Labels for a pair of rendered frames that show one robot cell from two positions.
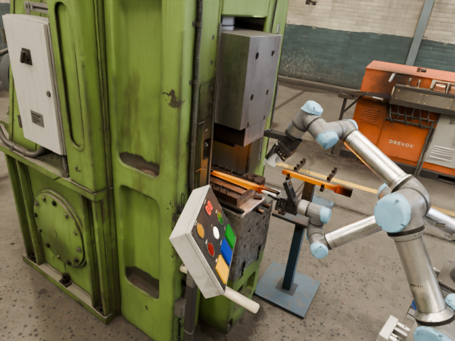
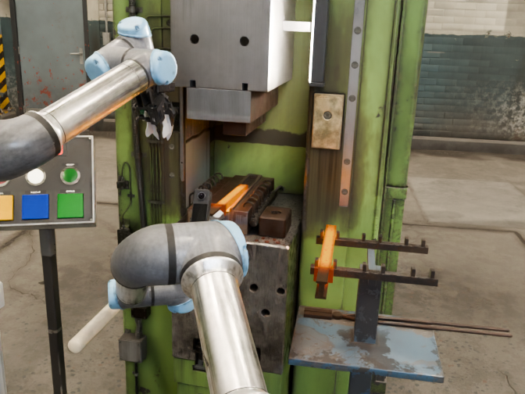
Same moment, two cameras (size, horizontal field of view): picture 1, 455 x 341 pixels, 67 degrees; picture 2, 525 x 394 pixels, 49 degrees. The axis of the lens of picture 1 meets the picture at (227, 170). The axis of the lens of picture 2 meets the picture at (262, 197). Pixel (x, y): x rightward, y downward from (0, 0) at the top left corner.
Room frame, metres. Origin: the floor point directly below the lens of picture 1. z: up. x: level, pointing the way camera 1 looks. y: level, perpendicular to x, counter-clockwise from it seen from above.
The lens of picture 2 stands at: (1.18, -1.78, 1.57)
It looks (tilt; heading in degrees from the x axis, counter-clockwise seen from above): 17 degrees down; 71
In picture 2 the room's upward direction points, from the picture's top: 2 degrees clockwise
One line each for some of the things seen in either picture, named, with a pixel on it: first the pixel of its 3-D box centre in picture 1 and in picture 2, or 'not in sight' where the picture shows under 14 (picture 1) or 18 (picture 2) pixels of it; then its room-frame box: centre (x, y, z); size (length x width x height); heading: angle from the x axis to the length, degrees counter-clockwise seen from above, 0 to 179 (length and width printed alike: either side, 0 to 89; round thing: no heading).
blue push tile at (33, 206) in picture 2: (225, 252); (35, 207); (1.07, -0.02, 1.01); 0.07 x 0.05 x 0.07; 174
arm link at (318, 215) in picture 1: (318, 213); not in sight; (1.43, -0.46, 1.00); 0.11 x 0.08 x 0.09; 59
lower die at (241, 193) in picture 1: (214, 182); (234, 199); (1.71, 0.06, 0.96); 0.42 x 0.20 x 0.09; 59
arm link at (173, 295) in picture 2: (315, 231); (175, 289); (1.41, -0.46, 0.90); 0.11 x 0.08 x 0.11; 177
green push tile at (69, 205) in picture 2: (229, 236); (70, 205); (1.17, -0.03, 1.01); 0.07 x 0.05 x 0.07; 174
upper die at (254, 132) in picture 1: (219, 122); (236, 97); (1.71, 0.06, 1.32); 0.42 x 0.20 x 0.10; 59
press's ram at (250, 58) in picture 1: (228, 72); (251, 19); (1.75, 0.04, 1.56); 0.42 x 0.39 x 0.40; 59
